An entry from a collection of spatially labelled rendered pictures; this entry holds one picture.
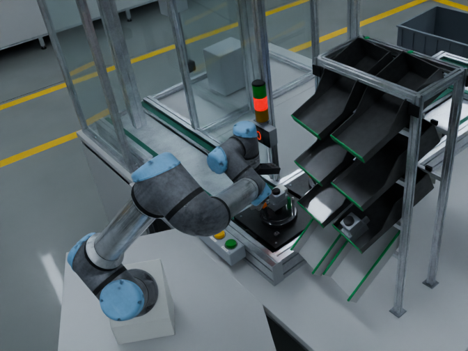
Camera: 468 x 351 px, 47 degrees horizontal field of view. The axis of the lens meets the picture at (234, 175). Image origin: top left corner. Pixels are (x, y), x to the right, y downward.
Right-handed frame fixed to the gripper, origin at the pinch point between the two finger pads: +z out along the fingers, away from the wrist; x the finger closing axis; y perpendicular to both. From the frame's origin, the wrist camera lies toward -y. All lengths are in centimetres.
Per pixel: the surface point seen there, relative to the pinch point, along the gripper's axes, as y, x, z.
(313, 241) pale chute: -3.2, 23.8, 3.0
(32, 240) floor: 54, -183, 107
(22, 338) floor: 88, -111, 107
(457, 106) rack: -28, 53, -49
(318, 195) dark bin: -6.4, 23.6, -14.9
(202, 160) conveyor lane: -13, -57, 15
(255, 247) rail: 7.6, 5.3, 11.4
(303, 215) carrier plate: -14.8, 6.7, 9.7
